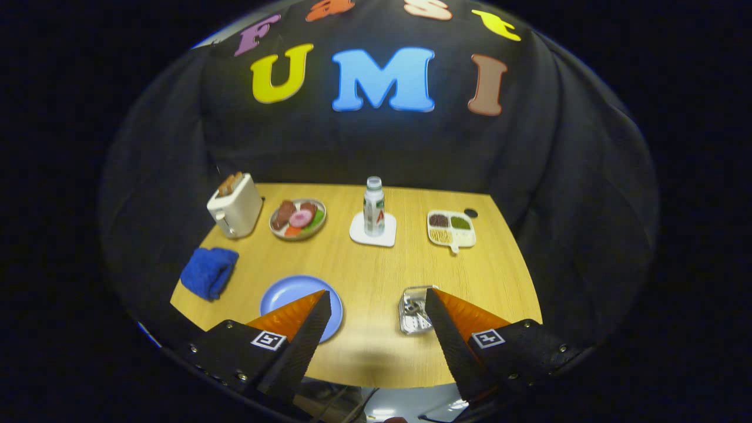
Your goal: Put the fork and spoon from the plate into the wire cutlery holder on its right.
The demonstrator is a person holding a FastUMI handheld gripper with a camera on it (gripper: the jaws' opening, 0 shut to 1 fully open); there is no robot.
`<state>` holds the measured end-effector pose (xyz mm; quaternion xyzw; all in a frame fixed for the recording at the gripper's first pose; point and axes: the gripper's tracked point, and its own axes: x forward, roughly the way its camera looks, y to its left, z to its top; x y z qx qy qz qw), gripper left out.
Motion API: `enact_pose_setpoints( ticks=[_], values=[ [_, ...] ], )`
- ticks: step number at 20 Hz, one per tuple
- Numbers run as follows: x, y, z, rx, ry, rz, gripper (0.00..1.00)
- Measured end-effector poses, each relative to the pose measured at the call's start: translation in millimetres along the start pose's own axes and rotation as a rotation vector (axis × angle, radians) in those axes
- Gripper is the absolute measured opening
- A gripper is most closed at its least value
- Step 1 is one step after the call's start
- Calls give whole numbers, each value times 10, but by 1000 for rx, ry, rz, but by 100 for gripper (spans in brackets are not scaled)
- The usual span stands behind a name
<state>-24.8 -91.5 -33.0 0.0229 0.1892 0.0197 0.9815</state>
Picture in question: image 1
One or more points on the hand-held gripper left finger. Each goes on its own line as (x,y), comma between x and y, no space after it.
(302,346)

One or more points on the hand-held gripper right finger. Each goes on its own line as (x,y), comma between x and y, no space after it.
(452,346)

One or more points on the blue round plate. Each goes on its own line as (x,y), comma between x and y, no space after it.
(282,299)

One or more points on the white divided bean tray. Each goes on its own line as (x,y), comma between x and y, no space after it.
(464,238)

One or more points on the orange carrot slice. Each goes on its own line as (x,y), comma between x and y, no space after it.
(292,231)

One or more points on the blue folded cloth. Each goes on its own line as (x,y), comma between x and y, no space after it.
(208,273)

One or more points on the grey food plate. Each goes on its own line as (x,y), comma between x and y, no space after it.
(276,229)

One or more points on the white square coaster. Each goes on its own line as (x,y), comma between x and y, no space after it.
(358,235)

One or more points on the green lettuce leaf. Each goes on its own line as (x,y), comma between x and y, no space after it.
(318,220)

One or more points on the pink ham slice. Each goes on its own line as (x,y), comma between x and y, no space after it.
(301,219)

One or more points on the large brown meat patty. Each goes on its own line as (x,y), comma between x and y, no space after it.
(284,213)

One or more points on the small brown meat slice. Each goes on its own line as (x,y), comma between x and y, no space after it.
(308,207)

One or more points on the white toaster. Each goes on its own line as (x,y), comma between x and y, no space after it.
(241,211)

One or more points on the white green-capped bottle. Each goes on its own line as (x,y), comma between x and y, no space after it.
(374,211)

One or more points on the brown toast slice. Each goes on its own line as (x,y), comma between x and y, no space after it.
(235,180)
(225,186)

